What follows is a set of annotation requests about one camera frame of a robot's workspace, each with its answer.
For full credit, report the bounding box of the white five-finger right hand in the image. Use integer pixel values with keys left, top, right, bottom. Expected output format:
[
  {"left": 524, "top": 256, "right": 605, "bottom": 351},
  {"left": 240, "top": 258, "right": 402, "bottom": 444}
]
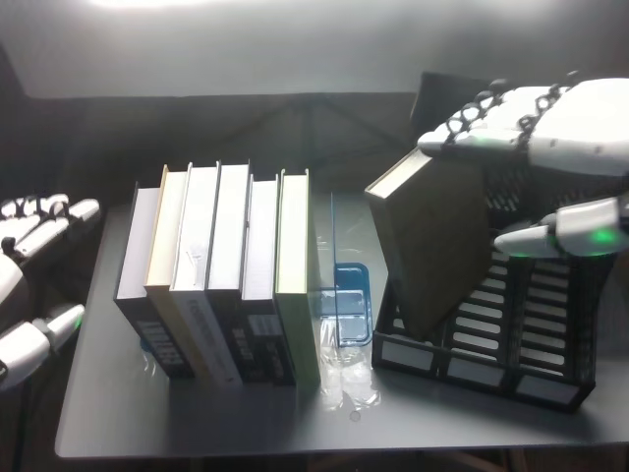
[{"left": 416, "top": 71, "right": 629, "bottom": 260}]

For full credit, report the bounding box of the white five-finger left hand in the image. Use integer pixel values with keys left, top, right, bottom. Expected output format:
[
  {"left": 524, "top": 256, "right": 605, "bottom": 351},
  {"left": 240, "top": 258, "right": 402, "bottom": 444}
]
[{"left": 0, "top": 194, "right": 103, "bottom": 390}]

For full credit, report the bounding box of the thick beige book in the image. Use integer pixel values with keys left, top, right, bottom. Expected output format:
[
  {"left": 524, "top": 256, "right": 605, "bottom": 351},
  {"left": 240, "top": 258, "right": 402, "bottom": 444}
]
[{"left": 363, "top": 147, "right": 495, "bottom": 341}]

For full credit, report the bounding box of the book with white spine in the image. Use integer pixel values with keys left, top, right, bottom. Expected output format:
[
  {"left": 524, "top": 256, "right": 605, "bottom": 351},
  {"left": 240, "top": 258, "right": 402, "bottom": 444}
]
[{"left": 169, "top": 161, "right": 245, "bottom": 384}]

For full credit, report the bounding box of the black book white block lettering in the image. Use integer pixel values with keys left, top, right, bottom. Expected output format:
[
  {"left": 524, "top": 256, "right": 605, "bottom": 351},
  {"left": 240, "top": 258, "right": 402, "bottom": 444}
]
[{"left": 112, "top": 180, "right": 198, "bottom": 381}]

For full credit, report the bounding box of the black book white spine title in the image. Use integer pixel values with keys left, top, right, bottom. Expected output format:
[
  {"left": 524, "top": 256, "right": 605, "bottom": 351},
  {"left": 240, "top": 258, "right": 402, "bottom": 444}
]
[{"left": 205, "top": 157, "right": 270, "bottom": 385}]

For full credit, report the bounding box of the black book with white label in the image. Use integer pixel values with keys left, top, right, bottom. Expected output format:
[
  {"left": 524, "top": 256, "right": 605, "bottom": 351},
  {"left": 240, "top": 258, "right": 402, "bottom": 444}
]
[{"left": 239, "top": 172, "right": 297, "bottom": 388}]

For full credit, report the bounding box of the black three-slot file rack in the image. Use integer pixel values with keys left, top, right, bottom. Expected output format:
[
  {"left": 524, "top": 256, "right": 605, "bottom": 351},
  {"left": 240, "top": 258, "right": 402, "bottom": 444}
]
[{"left": 371, "top": 71, "right": 629, "bottom": 417}]

